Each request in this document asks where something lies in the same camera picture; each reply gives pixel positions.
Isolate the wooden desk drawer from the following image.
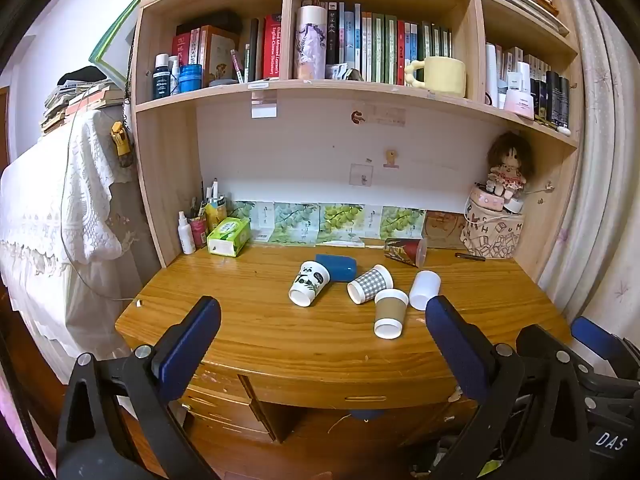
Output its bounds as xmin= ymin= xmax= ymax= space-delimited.
xmin=248 ymin=373 xmax=463 ymax=412

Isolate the yellow ceramic mug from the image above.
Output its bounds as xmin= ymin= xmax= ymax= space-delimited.
xmin=404 ymin=56 xmax=467 ymax=99

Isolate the white spray bottle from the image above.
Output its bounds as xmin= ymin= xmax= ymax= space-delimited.
xmin=177 ymin=211 xmax=197 ymax=255

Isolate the dark bottle white cap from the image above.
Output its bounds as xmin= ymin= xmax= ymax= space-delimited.
xmin=152 ymin=53 xmax=173 ymax=101

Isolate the green leaf print card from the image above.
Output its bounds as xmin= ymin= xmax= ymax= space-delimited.
xmin=226 ymin=200 xmax=275 ymax=244
xmin=272 ymin=203 xmax=320 ymax=246
xmin=318 ymin=203 xmax=365 ymax=249
xmin=382 ymin=205 xmax=427 ymax=241

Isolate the pen holder with pens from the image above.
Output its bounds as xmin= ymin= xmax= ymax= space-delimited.
xmin=191 ymin=178 xmax=228 ymax=249

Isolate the white lace cloth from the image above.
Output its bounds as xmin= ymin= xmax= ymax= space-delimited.
xmin=0 ymin=106 xmax=143 ymax=366

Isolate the pink round box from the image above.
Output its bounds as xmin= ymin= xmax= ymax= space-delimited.
xmin=469 ymin=184 xmax=505 ymax=212

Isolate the stack of old books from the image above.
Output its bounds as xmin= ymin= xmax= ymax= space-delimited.
xmin=39 ymin=79 xmax=127 ymax=135

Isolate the pale patterned curtain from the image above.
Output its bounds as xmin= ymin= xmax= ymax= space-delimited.
xmin=536 ymin=0 xmax=640 ymax=366

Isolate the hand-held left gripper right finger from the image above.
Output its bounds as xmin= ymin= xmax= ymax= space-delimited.
xmin=425 ymin=295 xmax=592 ymax=480

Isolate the rag doll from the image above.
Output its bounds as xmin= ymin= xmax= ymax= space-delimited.
xmin=485 ymin=132 xmax=534 ymax=202

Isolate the wooden side drawer unit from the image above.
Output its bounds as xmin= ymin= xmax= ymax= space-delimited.
xmin=177 ymin=364 xmax=277 ymax=443

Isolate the blue cup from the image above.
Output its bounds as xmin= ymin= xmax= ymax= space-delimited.
xmin=315 ymin=253 xmax=358 ymax=284

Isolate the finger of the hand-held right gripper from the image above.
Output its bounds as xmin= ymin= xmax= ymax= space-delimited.
xmin=570 ymin=316 xmax=640 ymax=411
xmin=516 ymin=324 xmax=574 ymax=362

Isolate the red patterned paper cup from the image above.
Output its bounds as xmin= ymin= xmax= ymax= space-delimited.
xmin=383 ymin=237 xmax=428 ymax=267

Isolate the plain white cup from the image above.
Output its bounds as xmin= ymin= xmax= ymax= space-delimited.
xmin=409 ymin=270 xmax=442 ymax=311

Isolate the wooden bookshelf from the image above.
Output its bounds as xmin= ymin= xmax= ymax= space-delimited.
xmin=123 ymin=0 xmax=586 ymax=273

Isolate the brown sleeve paper cup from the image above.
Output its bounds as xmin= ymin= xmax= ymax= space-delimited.
xmin=374 ymin=288 xmax=410 ymax=339

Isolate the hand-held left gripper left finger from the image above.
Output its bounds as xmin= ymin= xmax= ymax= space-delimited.
xmin=56 ymin=296 xmax=222 ymax=480

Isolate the green tissue box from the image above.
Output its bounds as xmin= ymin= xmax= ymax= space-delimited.
xmin=206 ymin=216 xmax=252 ymax=257

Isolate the white floral thermos bottle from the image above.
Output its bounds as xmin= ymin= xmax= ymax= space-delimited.
xmin=293 ymin=5 xmax=329 ymax=80

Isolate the row of upright books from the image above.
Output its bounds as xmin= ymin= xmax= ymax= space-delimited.
xmin=326 ymin=1 xmax=454 ymax=86

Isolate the row of cosmetic bottles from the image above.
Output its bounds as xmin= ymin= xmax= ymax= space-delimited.
xmin=484 ymin=42 xmax=572 ymax=135

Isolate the printed fabric basket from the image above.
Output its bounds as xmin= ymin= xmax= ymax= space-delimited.
xmin=459 ymin=204 xmax=527 ymax=260

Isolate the blue jar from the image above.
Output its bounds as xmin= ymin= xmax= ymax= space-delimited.
xmin=178 ymin=64 xmax=204 ymax=94

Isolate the red thick book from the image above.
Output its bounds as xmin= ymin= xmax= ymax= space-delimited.
xmin=263 ymin=13 xmax=282 ymax=81

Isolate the white panda print cup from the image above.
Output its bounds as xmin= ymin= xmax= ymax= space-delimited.
xmin=288 ymin=261 xmax=331 ymax=308

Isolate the brown card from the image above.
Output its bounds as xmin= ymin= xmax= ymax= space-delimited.
xmin=423 ymin=211 xmax=469 ymax=249

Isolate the green framed board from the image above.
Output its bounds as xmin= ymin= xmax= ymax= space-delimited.
xmin=89 ymin=0 xmax=144 ymax=87

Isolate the black folded cloth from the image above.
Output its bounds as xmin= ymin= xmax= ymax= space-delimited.
xmin=56 ymin=65 xmax=109 ymax=87

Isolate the grey checkered paper cup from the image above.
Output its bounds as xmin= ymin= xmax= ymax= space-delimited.
xmin=347 ymin=264 xmax=394 ymax=305

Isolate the yellow hanging tool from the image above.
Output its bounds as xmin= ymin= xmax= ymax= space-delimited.
xmin=109 ymin=120 xmax=133 ymax=159

